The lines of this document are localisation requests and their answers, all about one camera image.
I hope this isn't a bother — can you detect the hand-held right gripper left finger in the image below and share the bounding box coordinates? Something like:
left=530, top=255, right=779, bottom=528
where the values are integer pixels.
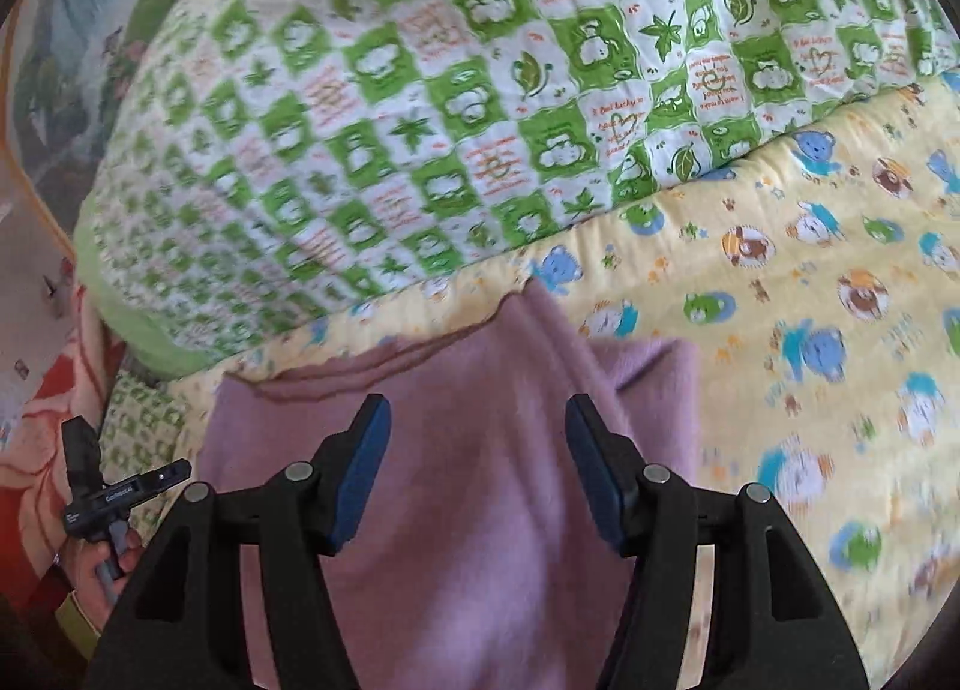
left=82, top=394, right=392, bottom=690

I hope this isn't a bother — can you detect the purple knit sweater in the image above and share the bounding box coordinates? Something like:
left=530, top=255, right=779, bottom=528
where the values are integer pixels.
left=196, top=277, right=703, bottom=690

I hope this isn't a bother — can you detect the person's left hand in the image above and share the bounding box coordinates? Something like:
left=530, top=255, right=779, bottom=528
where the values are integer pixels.
left=56, top=529, right=145, bottom=632

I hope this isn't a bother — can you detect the wall poster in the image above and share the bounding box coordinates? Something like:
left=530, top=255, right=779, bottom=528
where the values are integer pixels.
left=13, top=0, right=242, bottom=212

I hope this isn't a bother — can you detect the person's left forearm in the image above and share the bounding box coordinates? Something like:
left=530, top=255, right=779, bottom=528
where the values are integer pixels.
left=41, top=585, right=106, bottom=657

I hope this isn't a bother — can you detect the orange floral blanket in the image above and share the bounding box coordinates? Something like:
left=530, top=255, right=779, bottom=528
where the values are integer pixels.
left=0, top=270, right=130, bottom=590

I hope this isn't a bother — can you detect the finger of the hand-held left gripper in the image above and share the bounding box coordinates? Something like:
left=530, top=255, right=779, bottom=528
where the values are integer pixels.
left=61, top=416, right=103, bottom=505
left=112, top=458, right=194, bottom=505

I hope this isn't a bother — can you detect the yellow cartoon bed sheet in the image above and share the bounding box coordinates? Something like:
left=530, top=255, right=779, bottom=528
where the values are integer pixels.
left=169, top=71, right=960, bottom=690

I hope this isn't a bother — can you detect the green checked quilt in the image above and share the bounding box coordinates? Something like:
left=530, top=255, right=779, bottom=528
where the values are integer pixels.
left=71, top=0, right=960, bottom=380

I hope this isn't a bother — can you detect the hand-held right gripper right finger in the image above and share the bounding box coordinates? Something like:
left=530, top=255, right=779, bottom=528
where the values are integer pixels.
left=564, top=394, right=871, bottom=690

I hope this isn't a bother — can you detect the green checked pillow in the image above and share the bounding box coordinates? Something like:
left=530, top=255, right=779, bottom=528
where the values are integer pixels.
left=101, top=367, right=190, bottom=482

